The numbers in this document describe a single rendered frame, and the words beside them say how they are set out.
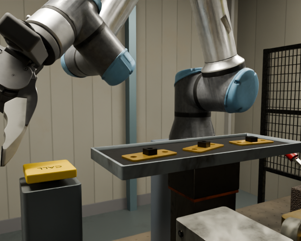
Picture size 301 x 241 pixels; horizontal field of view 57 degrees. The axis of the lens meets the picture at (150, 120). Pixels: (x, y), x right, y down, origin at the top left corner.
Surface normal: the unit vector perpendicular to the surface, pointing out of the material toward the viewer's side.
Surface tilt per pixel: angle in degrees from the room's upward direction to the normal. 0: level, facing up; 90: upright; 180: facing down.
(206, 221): 0
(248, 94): 97
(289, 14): 90
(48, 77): 90
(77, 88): 90
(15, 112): 62
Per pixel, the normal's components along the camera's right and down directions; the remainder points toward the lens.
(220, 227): 0.00, -1.00
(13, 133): 0.47, -0.40
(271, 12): -0.89, 0.04
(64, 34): 0.91, 0.11
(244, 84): 0.61, 0.20
